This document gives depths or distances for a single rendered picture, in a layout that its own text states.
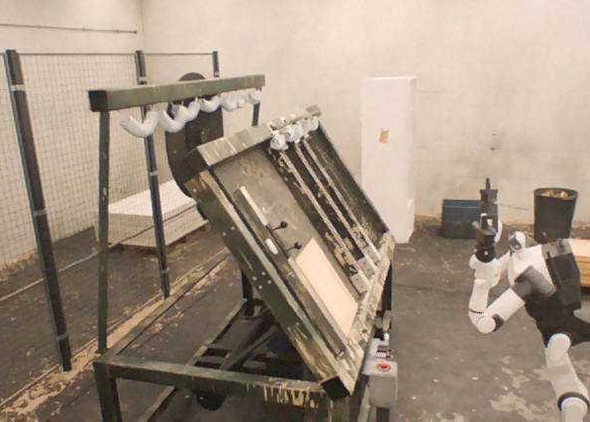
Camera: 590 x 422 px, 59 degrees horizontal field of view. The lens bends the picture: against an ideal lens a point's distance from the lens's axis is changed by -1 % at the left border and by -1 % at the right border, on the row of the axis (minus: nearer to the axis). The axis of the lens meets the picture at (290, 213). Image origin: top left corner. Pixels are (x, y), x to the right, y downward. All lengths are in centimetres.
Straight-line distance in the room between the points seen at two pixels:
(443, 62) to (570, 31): 159
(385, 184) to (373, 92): 115
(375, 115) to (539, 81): 236
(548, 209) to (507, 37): 239
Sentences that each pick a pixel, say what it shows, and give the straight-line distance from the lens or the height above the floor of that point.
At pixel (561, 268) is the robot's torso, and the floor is 134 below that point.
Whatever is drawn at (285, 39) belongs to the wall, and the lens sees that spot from 843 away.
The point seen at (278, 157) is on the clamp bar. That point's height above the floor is 174.
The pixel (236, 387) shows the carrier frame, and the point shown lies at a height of 75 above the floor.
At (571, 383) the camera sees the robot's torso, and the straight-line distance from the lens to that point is 298.
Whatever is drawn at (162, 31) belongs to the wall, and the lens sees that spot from 949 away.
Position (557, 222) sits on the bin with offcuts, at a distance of 702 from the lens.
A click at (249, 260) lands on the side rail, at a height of 143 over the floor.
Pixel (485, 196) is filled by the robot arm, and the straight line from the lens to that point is 296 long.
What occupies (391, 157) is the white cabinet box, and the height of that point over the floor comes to 111.
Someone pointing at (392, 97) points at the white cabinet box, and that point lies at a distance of 656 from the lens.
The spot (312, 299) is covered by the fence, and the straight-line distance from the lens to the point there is 264.
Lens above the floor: 227
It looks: 16 degrees down
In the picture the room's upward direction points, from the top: 2 degrees counter-clockwise
